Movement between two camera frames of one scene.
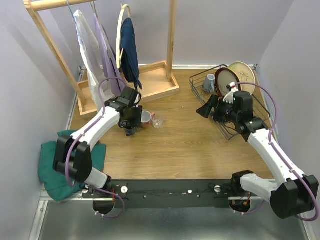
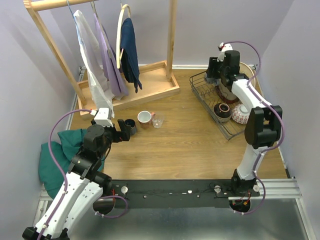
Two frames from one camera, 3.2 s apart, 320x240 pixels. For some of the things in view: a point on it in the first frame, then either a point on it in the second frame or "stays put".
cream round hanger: [118, 56] stays put
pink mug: [145, 119] stays put
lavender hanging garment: [113, 78] stays put
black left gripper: [128, 124] -> [120, 131]
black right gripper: [205, 109] -> [212, 64]
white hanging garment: [91, 54] stays put
